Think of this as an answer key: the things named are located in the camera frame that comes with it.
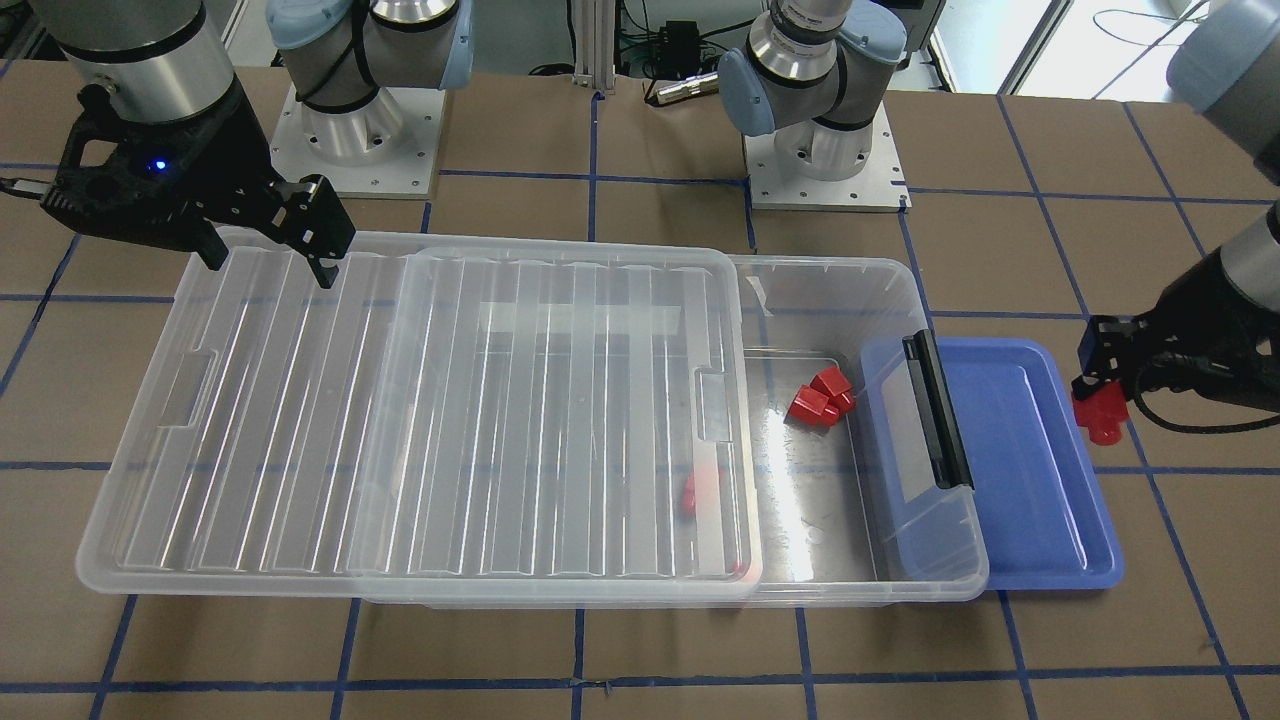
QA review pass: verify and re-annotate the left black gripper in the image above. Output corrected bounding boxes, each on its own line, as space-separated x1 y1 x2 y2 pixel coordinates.
1075 250 1279 413

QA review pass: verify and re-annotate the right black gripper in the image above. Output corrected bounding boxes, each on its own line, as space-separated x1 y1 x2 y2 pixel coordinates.
40 77 355 290

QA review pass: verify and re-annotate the red block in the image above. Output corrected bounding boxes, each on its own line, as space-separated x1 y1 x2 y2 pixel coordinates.
1071 383 1129 446
786 386 844 427

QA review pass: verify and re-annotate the clear plastic box lid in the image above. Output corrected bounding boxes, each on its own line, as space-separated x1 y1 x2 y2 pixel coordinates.
76 229 763 609

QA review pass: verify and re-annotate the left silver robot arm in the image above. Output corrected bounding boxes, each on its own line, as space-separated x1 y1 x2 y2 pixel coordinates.
717 1 1279 423

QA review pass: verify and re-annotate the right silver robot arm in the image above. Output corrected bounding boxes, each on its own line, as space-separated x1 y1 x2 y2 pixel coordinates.
3 1 474 288

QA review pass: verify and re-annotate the clear plastic storage box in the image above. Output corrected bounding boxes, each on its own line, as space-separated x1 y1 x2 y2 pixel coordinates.
340 243 986 609

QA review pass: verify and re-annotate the red block box middle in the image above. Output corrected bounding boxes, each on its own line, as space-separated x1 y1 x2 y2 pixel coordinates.
680 468 721 518

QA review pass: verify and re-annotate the blue plastic tray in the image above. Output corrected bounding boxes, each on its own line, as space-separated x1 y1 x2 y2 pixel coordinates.
858 337 1125 591

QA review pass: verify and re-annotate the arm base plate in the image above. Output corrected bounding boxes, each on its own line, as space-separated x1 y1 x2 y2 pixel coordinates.
270 88 448 201
744 111 913 213

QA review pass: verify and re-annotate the black box handle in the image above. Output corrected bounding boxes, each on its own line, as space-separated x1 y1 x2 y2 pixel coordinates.
902 329 974 489

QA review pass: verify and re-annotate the aluminium frame post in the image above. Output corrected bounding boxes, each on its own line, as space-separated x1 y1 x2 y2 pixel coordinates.
568 1 620 97

